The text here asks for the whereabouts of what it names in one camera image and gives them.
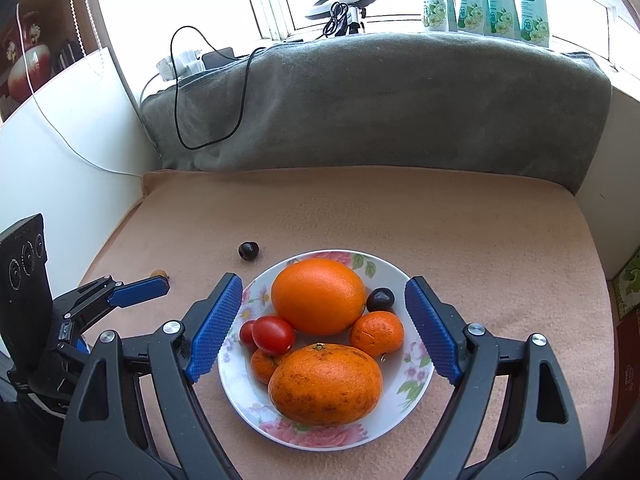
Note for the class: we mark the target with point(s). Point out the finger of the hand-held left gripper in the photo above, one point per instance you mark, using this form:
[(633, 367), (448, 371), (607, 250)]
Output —
[(77, 347), (140, 291)]

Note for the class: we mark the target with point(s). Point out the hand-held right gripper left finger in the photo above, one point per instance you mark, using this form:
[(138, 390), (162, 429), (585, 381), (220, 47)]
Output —
[(215, 330)]

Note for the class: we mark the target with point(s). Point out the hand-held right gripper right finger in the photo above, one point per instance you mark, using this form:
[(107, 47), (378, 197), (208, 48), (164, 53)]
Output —
[(432, 330)]

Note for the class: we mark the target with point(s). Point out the brown longan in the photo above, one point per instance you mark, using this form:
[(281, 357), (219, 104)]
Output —
[(160, 273)]

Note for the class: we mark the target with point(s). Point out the red cherry tomato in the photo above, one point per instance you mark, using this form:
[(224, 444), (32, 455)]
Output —
[(272, 334), (246, 332)]

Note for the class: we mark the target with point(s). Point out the medium mandarin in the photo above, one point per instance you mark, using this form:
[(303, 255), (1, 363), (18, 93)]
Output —
[(376, 333)]

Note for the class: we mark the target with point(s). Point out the white floral plate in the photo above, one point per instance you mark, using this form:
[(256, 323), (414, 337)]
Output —
[(235, 385)]

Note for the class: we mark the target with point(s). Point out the small mandarin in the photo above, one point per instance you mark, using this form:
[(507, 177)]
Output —
[(261, 367)]

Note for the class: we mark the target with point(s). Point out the large spotted mandarin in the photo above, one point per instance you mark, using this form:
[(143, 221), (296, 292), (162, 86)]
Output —
[(325, 385)]

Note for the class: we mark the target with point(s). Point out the white side panel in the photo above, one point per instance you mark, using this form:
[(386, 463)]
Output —
[(75, 200)]

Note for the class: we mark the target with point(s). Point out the large smooth orange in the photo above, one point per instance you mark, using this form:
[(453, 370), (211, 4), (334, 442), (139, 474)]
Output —
[(318, 296)]

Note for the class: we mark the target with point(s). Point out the beige blanket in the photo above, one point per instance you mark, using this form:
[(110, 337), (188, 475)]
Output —
[(400, 220)]

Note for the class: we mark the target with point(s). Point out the red white vase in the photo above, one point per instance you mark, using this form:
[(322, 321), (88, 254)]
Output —
[(30, 72)]

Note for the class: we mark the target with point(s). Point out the red box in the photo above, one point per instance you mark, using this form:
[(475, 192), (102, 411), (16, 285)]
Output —
[(629, 360)]

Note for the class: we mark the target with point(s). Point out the green box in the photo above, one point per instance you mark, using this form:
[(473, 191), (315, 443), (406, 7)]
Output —
[(627, 285)]

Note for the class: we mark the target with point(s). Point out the grey cushion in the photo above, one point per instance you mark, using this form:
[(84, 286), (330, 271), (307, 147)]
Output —
[(400, 110)]

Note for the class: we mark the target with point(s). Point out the white power strip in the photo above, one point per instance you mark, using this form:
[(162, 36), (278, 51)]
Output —
[(180, 65)]

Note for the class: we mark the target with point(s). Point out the black charger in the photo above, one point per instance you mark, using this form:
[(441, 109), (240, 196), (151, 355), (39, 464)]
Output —
[(218, 57)]

